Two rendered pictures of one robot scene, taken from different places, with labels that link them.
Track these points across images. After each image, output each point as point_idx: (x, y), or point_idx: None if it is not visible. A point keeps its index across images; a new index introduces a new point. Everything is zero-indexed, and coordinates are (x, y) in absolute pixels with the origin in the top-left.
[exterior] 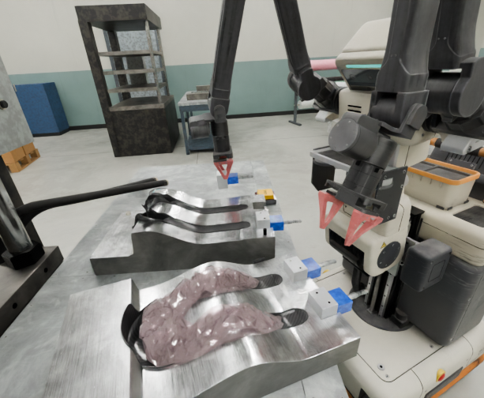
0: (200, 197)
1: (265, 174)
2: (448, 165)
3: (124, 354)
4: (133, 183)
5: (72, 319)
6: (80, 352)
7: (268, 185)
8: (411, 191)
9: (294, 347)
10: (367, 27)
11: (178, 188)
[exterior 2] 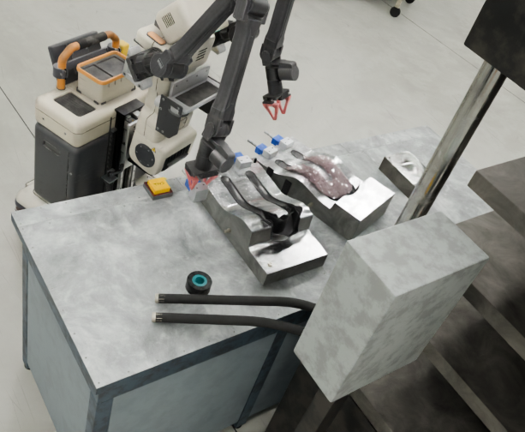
0: (175, 248)
1: (78, 201)
2: (98, 58)
3: (361, 185)
4: (199, 314)
5: (366, 210)
6: (372, 198)
7: (116, 194)
8: (115, 94)
9: (312, 153)
10: (191, 7)
11: (161, 281)
